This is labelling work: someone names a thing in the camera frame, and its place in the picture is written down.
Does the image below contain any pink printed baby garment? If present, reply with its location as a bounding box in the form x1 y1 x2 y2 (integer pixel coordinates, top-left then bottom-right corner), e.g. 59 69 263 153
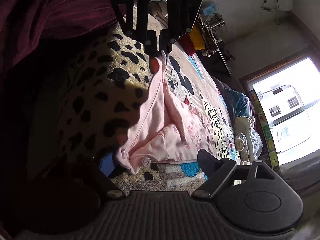
115 58 215 174

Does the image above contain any stack of folded clothes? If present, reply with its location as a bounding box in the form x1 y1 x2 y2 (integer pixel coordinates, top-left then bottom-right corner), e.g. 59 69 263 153
178 24 206 56

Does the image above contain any cream white quilted jacket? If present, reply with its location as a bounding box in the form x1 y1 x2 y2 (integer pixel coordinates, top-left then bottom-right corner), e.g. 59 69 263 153
234 115 263 163

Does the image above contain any colourful alphabet headboard panel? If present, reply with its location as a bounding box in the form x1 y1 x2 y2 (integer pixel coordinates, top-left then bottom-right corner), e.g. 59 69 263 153
249 90 281 177

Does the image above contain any Mickey Mouse plush blanket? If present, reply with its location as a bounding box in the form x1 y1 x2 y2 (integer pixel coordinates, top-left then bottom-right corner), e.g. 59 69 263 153
56 24 240 193

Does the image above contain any blue pillow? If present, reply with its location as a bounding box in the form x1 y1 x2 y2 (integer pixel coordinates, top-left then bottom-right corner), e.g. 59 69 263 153
222 88 252 120

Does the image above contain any maroon trouser leg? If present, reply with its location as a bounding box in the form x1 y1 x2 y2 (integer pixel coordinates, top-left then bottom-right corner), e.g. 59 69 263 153
1 0 116 72

